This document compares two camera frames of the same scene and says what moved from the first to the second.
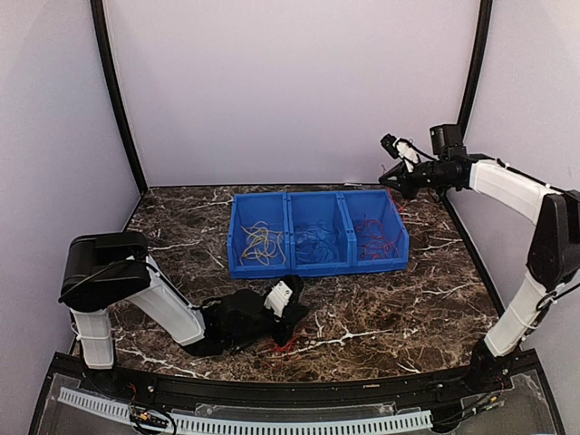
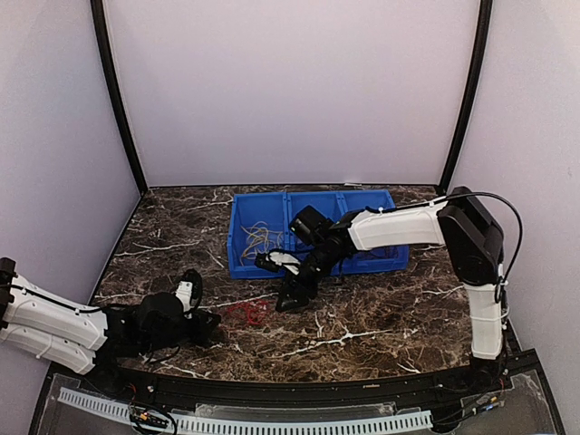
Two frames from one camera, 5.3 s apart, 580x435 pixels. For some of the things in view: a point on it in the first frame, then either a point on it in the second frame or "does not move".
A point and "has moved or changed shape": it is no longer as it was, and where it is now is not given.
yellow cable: [264, 244] does not move
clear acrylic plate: [319, 408] does not move
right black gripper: [404, 185] to [294, 286]
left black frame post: [100, 30] does not move
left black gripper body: [290, 323] to [198, 336]
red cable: [285, 348] has moved or changed shape
